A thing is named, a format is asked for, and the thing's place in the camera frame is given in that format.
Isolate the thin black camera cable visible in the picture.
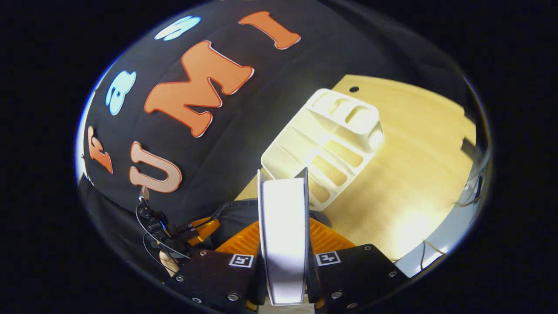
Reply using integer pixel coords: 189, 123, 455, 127
134, 204, 192, 260

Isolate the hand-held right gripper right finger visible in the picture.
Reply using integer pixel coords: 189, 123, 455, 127
307, 217, 410, 312

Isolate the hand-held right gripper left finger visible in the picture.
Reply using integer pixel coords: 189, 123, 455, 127
165, 220, 266, 312

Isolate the grey portrait cover book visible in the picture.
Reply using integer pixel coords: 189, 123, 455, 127
257, 167, 311, 306

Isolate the black backdrop cloth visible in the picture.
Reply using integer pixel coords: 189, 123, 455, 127
78, 0, 469, 271

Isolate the white bookshelf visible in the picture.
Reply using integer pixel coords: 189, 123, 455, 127
261, 89, 385, 212

